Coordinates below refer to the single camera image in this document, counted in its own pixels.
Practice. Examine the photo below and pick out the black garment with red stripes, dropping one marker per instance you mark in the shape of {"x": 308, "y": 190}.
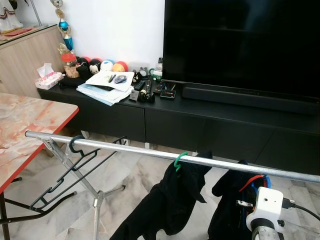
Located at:
{"x": 227, "y": 210}

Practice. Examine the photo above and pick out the green plastic hanger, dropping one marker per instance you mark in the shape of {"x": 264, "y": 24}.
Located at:
{"x": 178, "y": 159}

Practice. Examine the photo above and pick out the black plastic hanger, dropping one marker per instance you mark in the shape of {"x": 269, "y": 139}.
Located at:
{"x": 72, "y": 146}

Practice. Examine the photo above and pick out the black printed t-shirt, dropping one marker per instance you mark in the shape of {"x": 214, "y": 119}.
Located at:
{"x": 165, "y": 200}

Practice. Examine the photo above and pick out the black TV cabinet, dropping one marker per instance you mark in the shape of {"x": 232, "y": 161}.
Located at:
{"x": 200, "y": 125}

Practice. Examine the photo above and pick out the black soundbar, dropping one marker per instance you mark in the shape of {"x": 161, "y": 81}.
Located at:
{"x": 250, "y": 99}

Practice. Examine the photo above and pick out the metal clothes rack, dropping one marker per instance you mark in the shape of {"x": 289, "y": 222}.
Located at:
{"x": 150, "y": 153}

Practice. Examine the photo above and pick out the small black box red display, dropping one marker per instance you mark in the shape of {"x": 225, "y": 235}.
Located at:
{"x": 169, "y": 93}

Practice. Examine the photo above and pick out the black remote control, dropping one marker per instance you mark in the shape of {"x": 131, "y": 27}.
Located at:
{"x": 137, "y": 90}

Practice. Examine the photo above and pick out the black television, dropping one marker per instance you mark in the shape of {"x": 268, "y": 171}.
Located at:
{"x": 240, "y": 45}

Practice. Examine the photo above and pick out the bottle with green label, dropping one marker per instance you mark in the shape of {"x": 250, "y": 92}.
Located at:
{"x": 158, "y": 70}

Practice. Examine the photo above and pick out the small mouse figure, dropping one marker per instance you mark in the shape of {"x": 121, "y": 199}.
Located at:
{"x": 140, "y": 73}

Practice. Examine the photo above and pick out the grey computer mouse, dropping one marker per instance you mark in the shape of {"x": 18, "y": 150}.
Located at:
{"x": 120, "y": 79}

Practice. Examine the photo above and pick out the stack of white papers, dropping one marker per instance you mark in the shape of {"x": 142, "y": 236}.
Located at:
{"x": 102, "y": 90}

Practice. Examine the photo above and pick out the black pen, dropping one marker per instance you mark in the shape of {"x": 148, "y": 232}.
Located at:
{"x": 111, "y": 78}

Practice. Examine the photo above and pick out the orange plush ball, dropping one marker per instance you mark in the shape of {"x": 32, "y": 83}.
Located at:
{"x": 120, "y": 66}

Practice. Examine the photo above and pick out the white and blue plush ball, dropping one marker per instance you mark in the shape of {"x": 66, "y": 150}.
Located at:
{"x": 107, "y": 65}

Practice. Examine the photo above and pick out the black mouse plush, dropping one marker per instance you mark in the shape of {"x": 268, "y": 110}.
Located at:
{"x": 95, "y": 65}

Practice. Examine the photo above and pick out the black cloth pouch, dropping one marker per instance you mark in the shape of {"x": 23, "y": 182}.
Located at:
{"x": 72, "y": 82}

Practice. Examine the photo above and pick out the jar with red lid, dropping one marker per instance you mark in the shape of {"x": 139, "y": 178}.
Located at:
{"x": 69, "y": 65}

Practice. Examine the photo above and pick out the marble folding table red edge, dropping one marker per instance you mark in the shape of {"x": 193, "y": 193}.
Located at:
{"x": 25, "y": 130}

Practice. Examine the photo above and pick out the pink tissue pack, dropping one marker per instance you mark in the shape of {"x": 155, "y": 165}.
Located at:
{"x": 48, "y": 79}

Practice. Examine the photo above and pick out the gold and blue trophy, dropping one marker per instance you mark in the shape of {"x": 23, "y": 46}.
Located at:
{"x": 65, "y": 27}

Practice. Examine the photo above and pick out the light wooden sideboard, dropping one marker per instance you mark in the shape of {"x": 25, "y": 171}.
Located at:
{"x": 25, "y": 60}

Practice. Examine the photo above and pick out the silver metal pole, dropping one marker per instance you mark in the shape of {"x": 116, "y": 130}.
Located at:
{"x": 37, "y": 12}

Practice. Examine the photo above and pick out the red tray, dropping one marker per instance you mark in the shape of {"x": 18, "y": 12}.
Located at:
{"x": 17, "y": 31}

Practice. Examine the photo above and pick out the white porcelain figurine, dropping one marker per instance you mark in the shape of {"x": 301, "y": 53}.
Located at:
{"x": 10, "y": 17}

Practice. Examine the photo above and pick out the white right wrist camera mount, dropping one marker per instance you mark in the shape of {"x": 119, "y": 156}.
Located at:
{"x": 265, "y": 205}

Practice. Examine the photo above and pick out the black camera gadget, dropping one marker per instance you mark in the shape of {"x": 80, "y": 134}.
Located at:
{"x": 146, "y": 94}

